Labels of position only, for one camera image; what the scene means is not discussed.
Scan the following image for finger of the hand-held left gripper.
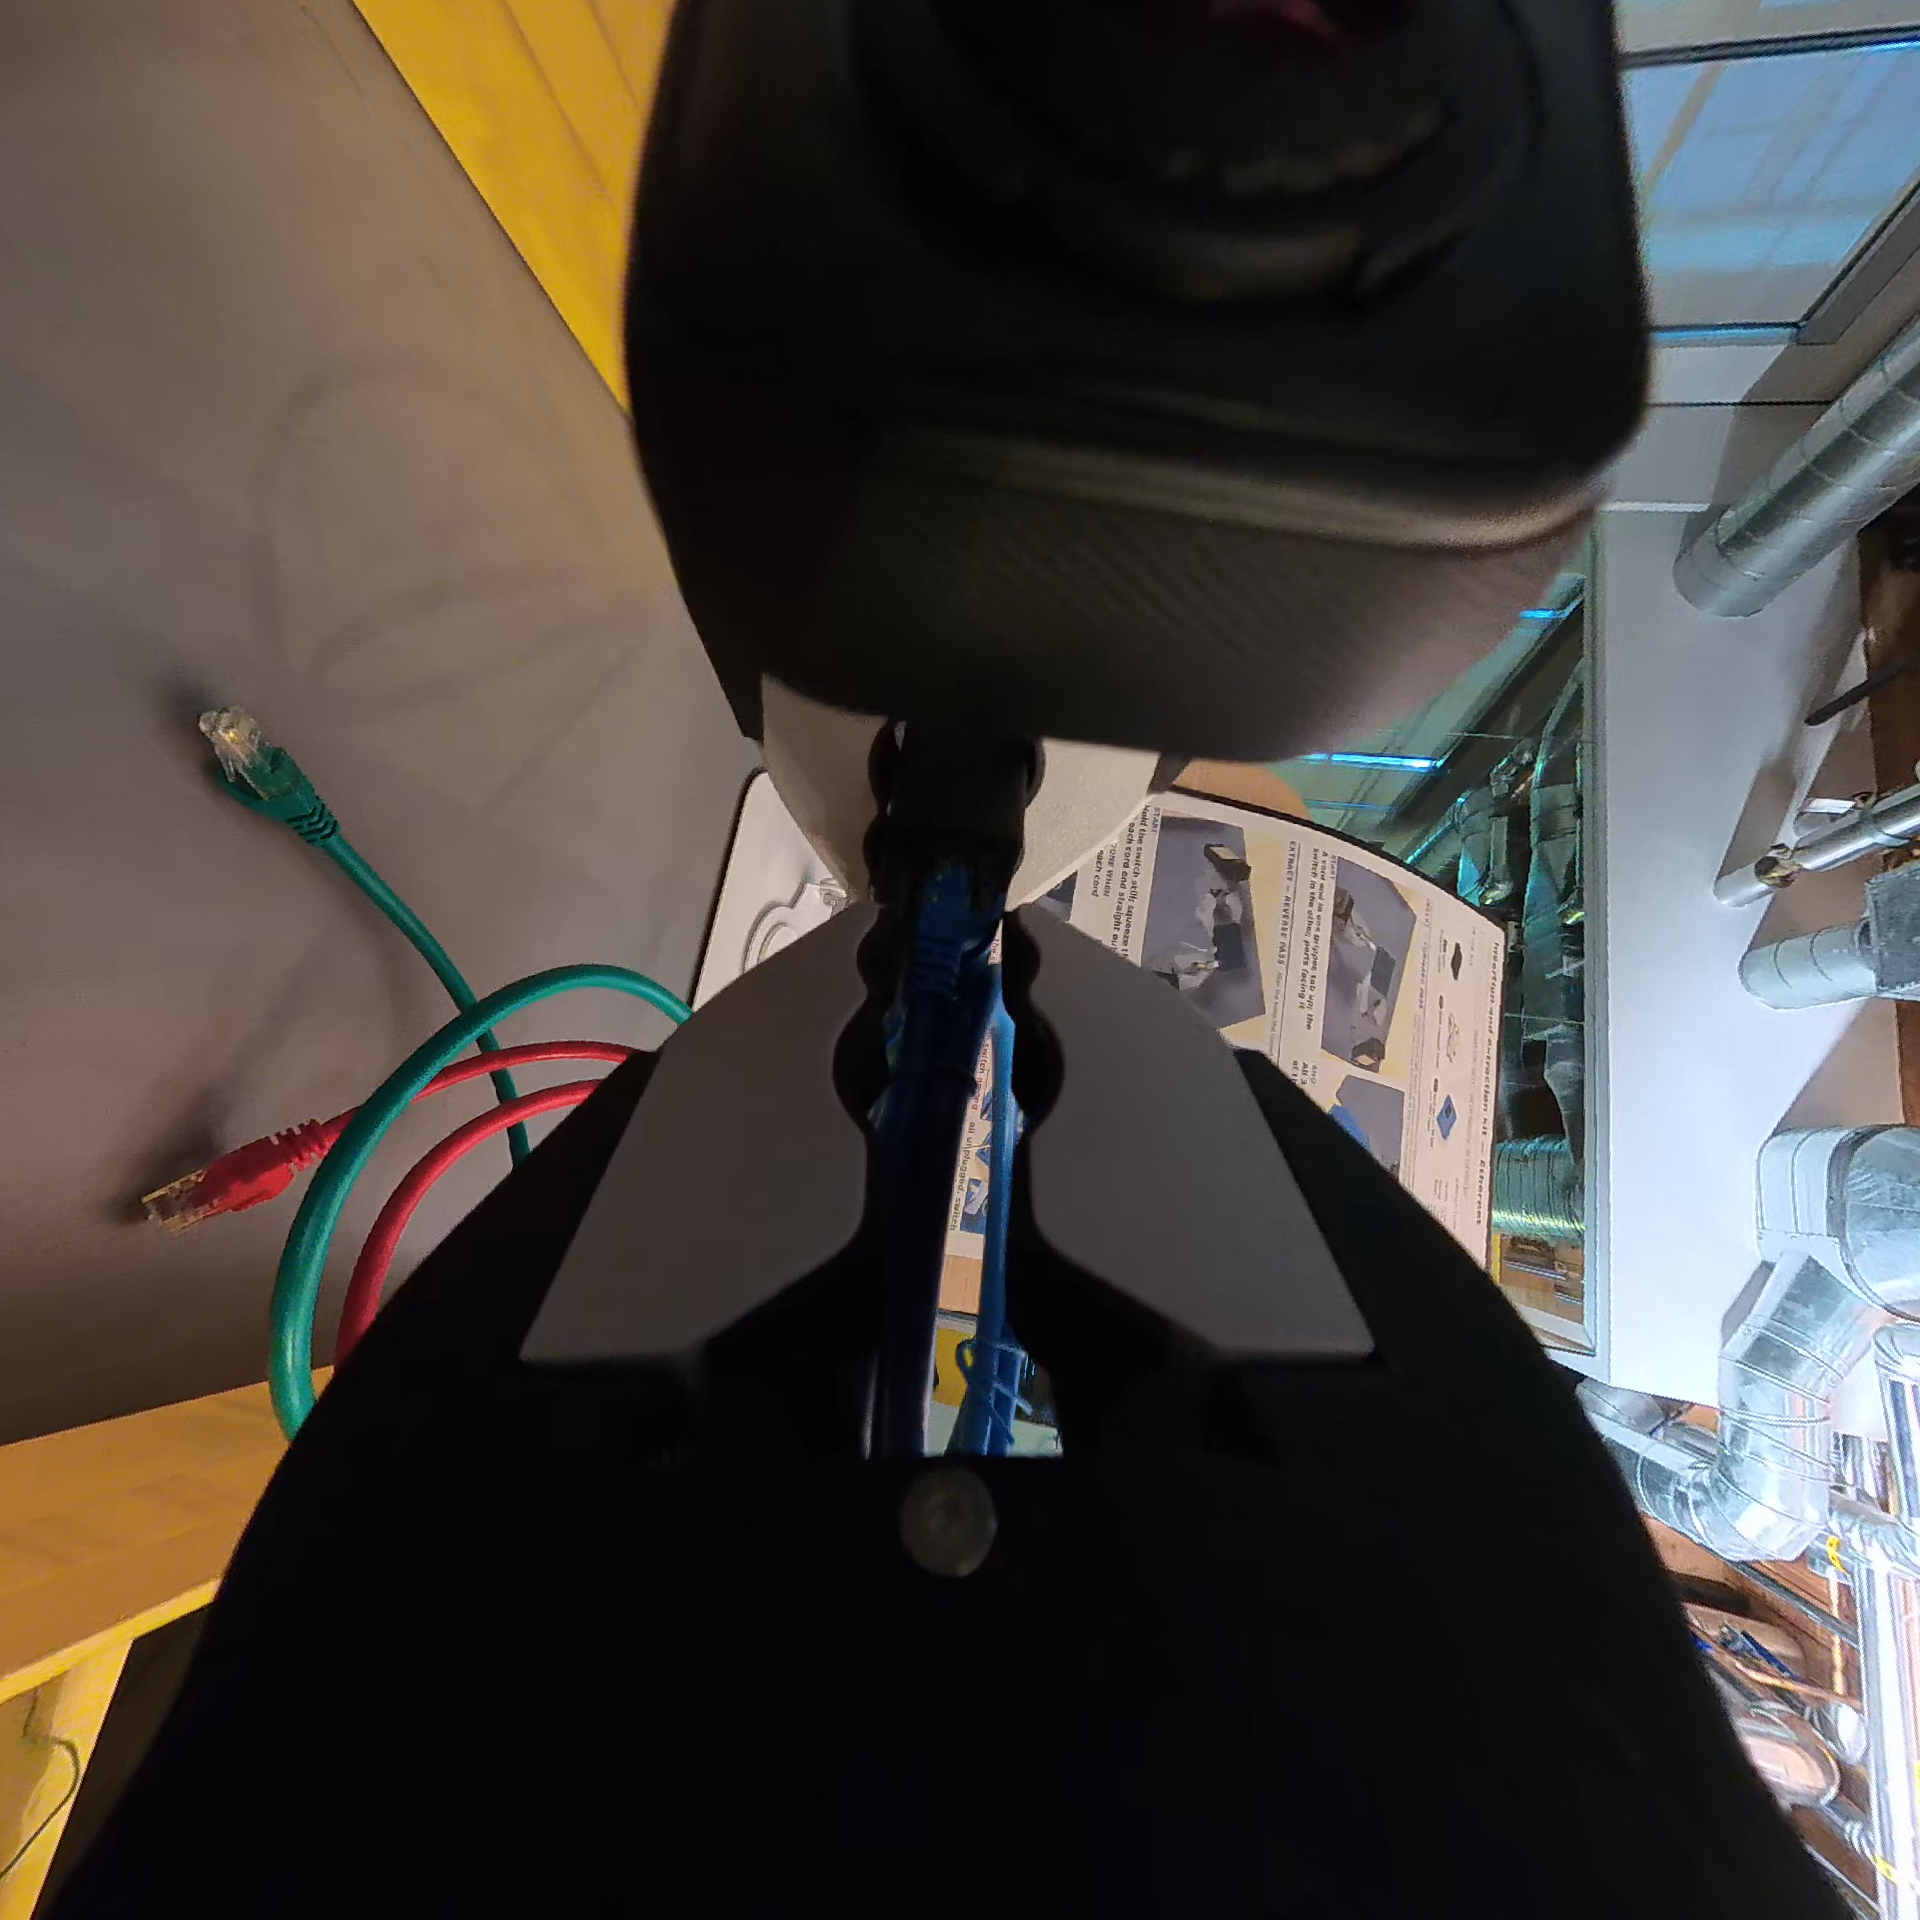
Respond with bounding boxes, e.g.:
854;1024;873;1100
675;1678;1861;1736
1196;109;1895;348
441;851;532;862
1007;739;1204;912
756;675;890;910

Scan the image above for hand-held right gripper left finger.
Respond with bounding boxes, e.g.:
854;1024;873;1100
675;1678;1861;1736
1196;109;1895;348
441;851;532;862
522;902;882;1365

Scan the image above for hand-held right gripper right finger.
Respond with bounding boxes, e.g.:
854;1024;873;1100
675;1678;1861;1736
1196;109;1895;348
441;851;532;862
1005;910;1373;1360

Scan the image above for blue ethernet cable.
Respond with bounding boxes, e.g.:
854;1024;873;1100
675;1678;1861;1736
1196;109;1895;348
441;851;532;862
871;858;1070;1461

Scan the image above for red ethernet cable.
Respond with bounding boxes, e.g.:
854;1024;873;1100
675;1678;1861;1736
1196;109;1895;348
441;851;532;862
141;1039;641;1368

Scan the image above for green ethernet cable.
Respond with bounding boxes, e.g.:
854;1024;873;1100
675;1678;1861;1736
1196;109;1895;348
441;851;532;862
199;704;695;1443

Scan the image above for yellow plastic bin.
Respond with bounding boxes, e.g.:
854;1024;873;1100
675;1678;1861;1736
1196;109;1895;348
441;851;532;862
351;0;677;410
0;1365;331;1920

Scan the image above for white mounting plate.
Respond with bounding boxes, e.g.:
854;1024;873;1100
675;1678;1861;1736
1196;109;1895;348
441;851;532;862
692;767;860;1011

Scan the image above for brown backing board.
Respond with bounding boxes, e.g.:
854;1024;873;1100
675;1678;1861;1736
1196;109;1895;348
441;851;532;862
1161;757;1307;826

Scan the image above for printed instruction sheet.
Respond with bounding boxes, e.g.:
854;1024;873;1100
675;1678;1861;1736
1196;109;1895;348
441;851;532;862
1036;796;1508;1278

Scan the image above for glass window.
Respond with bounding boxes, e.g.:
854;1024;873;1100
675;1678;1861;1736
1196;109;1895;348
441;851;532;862
1615;0;1920;349

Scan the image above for metal pipe with brass end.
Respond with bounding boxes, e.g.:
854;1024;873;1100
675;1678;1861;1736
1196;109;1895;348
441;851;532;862
1713;779;1920;910

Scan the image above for insulated silver pipes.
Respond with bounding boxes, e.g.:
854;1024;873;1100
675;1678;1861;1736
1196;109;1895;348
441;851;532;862
1695;1319;1920;1920

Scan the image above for silver elbow duct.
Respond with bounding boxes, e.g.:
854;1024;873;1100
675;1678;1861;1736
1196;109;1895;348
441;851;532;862
1574;1125;1920;1562

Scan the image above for spiral metal air duct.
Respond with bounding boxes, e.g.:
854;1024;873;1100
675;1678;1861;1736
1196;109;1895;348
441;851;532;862
1670;322;1920;619

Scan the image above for rectangular metal air duct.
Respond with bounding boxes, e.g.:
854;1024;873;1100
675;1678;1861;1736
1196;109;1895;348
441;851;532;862
1739;862;1920;1011

